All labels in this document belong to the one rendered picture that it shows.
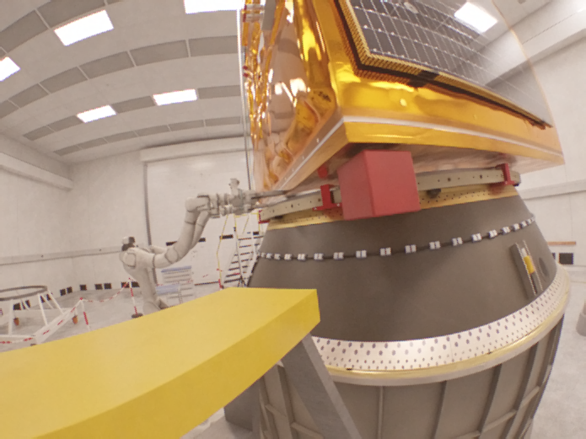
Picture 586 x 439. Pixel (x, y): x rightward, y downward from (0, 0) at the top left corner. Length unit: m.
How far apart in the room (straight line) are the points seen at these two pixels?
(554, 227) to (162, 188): 11.25
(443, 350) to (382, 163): 0.53
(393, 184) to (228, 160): 8.73
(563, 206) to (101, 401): 5.94
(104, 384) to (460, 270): 0.82
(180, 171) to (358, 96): 8.88
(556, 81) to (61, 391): 6.25
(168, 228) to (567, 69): 11.80
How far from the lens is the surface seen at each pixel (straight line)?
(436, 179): 0.87
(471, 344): 0.79
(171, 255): 1.26
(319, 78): 0.58
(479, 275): 0.85
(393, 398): 0.83
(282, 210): 1.07
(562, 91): 6.03
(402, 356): 0.74
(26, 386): 0.21
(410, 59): 0.67
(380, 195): 0.51
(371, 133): 0.53
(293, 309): 0.26
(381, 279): 0.78
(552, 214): 5.95
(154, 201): 9.32
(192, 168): 9.21
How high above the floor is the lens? 1.60
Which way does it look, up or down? 2 degrees up
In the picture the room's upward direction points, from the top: 7 degrees counter-clockwise
